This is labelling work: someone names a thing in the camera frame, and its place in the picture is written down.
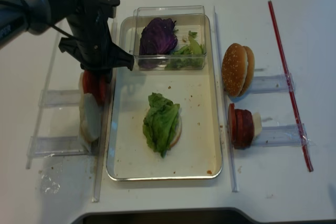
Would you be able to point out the red straw strip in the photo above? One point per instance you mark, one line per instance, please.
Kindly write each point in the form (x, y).
(300, 125)

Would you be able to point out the purple cabbage leaf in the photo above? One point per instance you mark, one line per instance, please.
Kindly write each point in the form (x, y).
(158, 37)

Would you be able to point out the red tomato slice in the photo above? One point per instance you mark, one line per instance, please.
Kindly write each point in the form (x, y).
(102, 89)

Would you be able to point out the clear upper left holder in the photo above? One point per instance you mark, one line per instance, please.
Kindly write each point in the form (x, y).
(59, 98)

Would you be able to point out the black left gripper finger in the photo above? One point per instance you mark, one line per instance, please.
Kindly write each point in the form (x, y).
(95, 69)

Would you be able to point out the green lettuce scraps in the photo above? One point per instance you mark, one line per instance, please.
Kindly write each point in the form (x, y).
(190, 56)

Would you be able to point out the green lettuce leaf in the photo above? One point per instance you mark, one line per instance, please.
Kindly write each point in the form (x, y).
(159, 123)

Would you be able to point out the clear plastic container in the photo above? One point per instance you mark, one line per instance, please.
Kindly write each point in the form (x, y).
(187, 18)

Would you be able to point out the clear lower left holder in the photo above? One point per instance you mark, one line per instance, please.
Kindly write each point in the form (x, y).
(55, 146)

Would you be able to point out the clear rail right of tray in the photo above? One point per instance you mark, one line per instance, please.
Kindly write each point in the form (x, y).
(223, 97)

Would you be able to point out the clear rail left of tray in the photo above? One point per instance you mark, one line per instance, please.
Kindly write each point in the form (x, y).
(102, 141)

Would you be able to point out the clear lower right holder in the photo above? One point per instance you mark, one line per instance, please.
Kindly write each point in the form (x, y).
(277, 136)

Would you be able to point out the cream metal tray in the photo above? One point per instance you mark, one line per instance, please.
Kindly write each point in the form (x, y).
(196, 155)

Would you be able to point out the clear holder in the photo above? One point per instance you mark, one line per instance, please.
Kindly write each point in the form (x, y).
(272, 84)
(277, 136)
(55, 146)
(59, 98)

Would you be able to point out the bottom bun slice on tray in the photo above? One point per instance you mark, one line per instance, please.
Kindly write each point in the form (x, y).
(178, 131)

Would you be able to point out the stack of meat slices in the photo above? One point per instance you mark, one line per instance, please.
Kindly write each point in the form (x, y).
(245, 129)

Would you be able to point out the clear rail of tray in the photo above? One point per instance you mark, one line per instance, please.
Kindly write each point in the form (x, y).
(223, 97)
(102, 141)

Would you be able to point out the front meat patty slice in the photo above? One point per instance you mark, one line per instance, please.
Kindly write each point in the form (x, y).
(232, 122)

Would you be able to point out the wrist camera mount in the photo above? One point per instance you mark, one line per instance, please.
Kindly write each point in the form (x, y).
(109, 7)

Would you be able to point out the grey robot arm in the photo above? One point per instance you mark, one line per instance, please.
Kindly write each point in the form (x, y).
(36, 16)

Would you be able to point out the stack of tomato slices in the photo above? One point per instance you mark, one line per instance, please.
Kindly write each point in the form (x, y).
(90, 84)

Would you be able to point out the sesame bun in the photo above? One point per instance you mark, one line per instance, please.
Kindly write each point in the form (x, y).
(250, 70)
(234, 69)

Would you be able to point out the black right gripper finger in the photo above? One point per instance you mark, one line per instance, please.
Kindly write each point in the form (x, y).
(120, 58)

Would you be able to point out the clear upper right holder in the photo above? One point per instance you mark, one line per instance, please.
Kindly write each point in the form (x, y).
(272, 84)

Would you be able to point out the clear far left rail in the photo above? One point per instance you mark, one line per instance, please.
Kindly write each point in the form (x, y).
(33, 140)

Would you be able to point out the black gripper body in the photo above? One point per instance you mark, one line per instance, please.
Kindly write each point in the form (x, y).
(91, 42)

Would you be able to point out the dark monitor edge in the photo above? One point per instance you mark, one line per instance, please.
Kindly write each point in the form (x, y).
(171, 216)

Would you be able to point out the sesame bun top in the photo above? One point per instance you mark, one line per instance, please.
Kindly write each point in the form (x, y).
(234, 69)

